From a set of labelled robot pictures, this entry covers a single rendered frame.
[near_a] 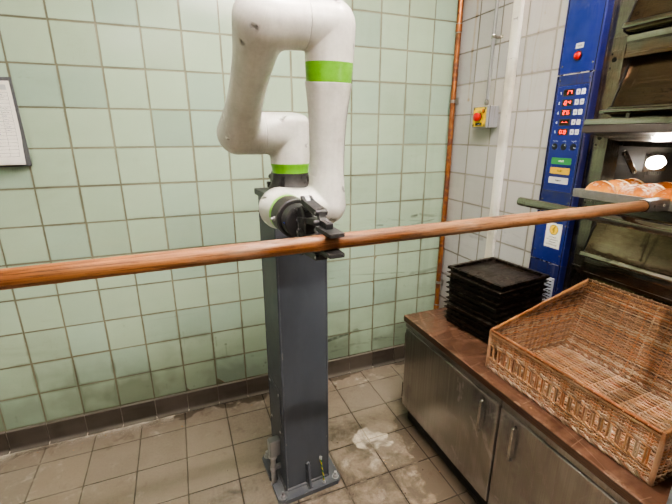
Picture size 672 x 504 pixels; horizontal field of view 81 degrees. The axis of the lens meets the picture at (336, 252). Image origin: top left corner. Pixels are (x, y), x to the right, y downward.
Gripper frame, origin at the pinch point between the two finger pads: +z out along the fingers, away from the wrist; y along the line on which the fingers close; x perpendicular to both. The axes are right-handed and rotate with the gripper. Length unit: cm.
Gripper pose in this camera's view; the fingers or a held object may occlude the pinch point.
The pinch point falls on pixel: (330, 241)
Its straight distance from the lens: 73.1
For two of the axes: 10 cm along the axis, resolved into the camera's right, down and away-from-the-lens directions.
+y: 0.0, 9.5, 3.0
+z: 3.9, 2.8, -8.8
